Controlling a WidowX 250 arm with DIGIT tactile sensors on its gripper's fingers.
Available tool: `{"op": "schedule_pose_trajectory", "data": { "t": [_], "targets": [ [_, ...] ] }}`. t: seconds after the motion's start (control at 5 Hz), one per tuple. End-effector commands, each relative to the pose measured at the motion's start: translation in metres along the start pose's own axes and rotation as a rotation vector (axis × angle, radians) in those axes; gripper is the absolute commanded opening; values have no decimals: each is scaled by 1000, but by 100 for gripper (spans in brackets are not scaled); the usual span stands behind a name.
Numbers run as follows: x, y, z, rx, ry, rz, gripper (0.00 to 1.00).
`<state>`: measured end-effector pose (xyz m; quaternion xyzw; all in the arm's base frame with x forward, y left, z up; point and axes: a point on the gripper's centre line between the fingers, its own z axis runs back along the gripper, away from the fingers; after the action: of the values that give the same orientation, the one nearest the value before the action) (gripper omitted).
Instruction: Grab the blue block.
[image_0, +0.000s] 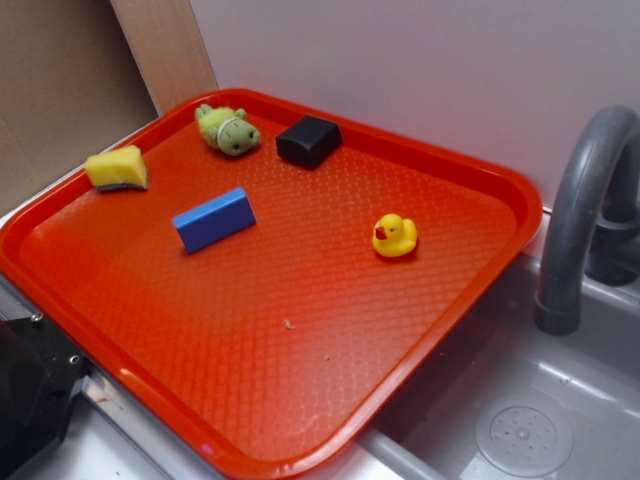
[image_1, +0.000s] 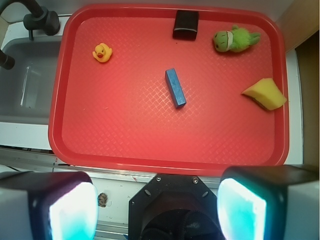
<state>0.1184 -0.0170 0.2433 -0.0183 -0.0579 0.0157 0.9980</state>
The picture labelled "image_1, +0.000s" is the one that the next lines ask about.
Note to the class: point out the red plastic tray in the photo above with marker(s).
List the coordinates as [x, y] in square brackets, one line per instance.
[120, 114]

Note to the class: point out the black rectangular block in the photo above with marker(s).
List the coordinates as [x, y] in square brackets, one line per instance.
[186, 25]

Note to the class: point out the black sink faucet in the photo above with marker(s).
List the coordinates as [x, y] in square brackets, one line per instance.
[39, 17]

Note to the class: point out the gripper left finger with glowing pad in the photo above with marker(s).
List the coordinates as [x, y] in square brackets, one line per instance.
[47, 206]

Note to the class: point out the black octagonal mount plate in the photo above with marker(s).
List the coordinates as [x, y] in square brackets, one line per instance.
[174, 207]

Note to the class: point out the grey toy sink basin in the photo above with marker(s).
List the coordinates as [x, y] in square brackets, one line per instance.
[26, 90]

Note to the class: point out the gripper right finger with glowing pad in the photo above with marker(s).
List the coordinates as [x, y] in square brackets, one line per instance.
[269, 202]

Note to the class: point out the yellow rubber duck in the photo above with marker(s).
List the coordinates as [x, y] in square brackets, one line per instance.
[102, 52]

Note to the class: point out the green plush frog toy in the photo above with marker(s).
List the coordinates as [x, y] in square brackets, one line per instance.
[236, 40]

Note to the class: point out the yellow sponge wedge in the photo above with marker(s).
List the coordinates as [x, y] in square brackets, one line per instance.
[266, 93]

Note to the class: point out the blue rectangular block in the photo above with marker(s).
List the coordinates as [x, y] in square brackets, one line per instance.
[175, 88]

